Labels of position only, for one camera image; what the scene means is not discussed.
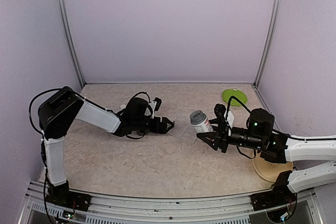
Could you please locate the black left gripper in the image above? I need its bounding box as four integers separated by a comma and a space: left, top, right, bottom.
133, 116, 175, 134

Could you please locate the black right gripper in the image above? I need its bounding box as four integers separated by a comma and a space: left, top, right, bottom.
197, 118, 264, 153

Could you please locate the orange grey-capped pill bottle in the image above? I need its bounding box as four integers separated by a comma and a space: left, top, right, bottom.
190, 110, 214, 133

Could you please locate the clear plastic pill organizer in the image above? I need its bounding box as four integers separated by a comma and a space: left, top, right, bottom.
179, 125, 197, 148

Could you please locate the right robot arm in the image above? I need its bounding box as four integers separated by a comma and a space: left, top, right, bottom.
196, 104, 335, 205

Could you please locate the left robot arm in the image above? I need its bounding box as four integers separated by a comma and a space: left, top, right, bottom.
38, 87, 175, 206

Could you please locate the green plate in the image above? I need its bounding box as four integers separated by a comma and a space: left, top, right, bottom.
222, 88, 248, 108

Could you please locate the beige plate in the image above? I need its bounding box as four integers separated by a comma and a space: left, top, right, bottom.
252, 154, 293, 183

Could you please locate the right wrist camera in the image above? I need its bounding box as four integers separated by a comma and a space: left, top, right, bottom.
214, 103, 232, 130

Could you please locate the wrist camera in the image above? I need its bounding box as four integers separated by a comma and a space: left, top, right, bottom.
214, 103, 232, 130
145, 98, 162, 119

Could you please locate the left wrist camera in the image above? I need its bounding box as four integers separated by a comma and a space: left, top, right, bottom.
145, 98, 162, 119

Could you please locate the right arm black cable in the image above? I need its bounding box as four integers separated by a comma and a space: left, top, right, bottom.
227, 95, 253, 113

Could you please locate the front aluminium rail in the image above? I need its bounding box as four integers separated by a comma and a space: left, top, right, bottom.
19, 180, 322, 224

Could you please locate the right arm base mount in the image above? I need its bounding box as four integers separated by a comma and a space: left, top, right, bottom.
250, 185, 297, 211

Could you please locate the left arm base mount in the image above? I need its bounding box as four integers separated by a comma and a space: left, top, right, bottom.
46, 184, 91, 212

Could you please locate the right aluminium frame post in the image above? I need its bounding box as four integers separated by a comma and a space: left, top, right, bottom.
254, 0, 281, 89

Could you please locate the aluminium frame post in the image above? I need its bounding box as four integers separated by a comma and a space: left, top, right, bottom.
254, 0, 281, 89
57, 0, 86, 89

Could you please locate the left aluminium frame post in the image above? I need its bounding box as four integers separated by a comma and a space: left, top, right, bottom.
57, 0, 86, 89

